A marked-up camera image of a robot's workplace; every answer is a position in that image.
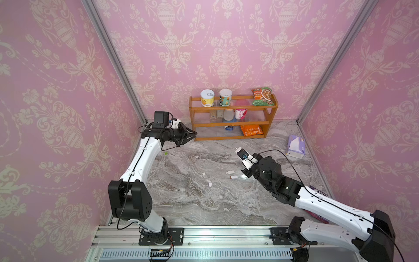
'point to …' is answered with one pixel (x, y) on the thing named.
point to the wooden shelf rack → (209, 122)
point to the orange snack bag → (251, 130)
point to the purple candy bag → (318, 216)
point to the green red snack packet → (263, 96)
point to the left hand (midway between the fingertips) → (197, 133)
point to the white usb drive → (230, 172)
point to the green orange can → (225, 97)
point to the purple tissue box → (295, 147)
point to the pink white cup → (240, 113)
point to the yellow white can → (207, 97)
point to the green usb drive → (166, 153)
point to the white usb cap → (210, 184)
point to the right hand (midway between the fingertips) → (244, 152)
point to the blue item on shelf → (229, 127)
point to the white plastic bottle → (228, 114)
